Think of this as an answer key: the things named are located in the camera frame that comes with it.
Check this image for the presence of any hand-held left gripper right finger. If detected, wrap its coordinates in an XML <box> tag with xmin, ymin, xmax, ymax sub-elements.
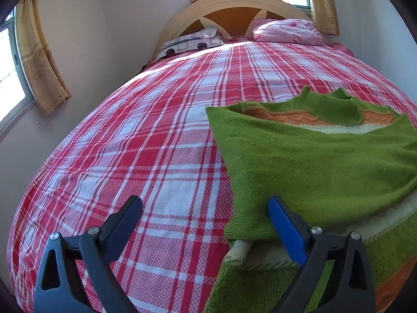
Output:
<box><xmin>266</xmin><ymin>196</ymin><xmax>378</xmax><ymax>313</ymax></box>

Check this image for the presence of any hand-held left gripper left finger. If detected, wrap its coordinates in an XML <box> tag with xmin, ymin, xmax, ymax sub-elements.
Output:
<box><xmin>33</xmin><ymin>195</ymin><xmax>144</xmax><ymax>313</ymax></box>

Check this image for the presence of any green knit sweater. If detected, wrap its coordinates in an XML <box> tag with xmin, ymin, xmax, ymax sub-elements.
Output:
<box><xmin>205</xmin><ymin>86</ymin><xmax>417</xmax><ymax>313</ymax></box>

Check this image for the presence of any red plaid bed sheet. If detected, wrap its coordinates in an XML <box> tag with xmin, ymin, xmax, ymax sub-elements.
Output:
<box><xmin>7</xmin><ymin>41</ymin><xmax>417</xmax><ymax>313</ymax></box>

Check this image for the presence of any pink cloth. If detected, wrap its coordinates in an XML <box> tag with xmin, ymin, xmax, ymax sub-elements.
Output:
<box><xmin>332</xmin><ymin>42</ymin><xmax>354</xmax><ymax>56</ymax></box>

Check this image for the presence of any side window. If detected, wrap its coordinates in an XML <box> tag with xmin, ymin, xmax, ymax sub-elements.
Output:
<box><xmin>0</xmin><ymin>10</ymin><xmax>35</xmax><ymax>134</ymax></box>

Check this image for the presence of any pink pillow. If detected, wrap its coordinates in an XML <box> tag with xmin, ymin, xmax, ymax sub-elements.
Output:
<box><xmin>252</xmin><ymin>19</ymin><xmax>324</xmax><ymax>45</ymax></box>

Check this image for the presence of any grey patterned pillow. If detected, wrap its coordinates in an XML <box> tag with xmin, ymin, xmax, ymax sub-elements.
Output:
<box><xmin>160</xmin><ymin>26</ymin><xmax>225</xmax><ymax>60</ymax></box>

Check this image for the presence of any cream wooden headboard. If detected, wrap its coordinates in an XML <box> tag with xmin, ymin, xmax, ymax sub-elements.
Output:
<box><xmin>152</xmin><ymin>0</ymin><xmax>313</xmax><ymax>61</ymax></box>

